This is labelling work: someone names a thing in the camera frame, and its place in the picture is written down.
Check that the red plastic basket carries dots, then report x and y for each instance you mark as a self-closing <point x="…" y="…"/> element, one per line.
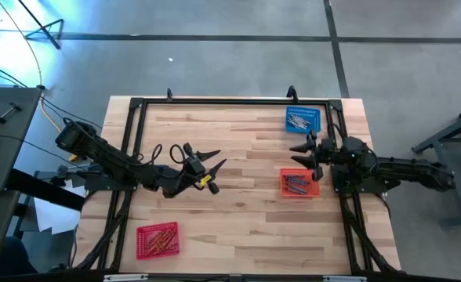
<point x="144" y="252"/>

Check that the black desk beam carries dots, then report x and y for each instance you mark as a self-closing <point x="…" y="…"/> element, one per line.
<point x="46" y="190"/>

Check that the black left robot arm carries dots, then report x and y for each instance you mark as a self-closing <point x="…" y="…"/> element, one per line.
<point x="113" y="158"/>

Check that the orange plastic basket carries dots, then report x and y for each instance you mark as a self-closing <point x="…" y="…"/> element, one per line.
<point x="313" y="192"/>

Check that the silver bracket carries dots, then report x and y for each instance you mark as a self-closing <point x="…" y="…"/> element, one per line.
<point x="344" y="279"/>
<point x="125" y="277"/>

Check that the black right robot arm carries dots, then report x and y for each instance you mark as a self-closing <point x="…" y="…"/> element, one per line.
<point x="391" y="168"/>

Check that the black side clamp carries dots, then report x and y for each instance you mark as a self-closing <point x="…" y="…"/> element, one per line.
<point x="58" y="178"/>

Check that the black frame clamp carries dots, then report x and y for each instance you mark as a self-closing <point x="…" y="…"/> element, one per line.
<point x="292" y="93"/>
<point x="169" y="94"/>

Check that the white paper sheet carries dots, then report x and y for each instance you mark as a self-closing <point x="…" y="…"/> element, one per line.
<point x="54" y="219"/>

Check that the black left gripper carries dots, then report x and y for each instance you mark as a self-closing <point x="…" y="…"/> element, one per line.
<point x="195" y="168"/>

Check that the black aluminium table frame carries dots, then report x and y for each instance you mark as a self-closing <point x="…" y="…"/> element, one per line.
<point x="234" y="101"/>

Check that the black corner bracket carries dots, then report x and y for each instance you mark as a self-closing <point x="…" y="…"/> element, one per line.
<point x="335" y="104"/>
<point x="135" y="103"/>

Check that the black floor stand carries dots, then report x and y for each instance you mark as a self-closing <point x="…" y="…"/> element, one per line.
<point x="42" y="29"/>

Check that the person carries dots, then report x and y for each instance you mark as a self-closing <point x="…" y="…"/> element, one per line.
<point x="15" y="258"/>

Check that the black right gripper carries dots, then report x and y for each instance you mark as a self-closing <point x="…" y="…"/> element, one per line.
<point x="326" y="152"/>

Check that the blue plastic basket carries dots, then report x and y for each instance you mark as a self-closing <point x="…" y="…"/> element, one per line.
<point x="313" y="111"/>

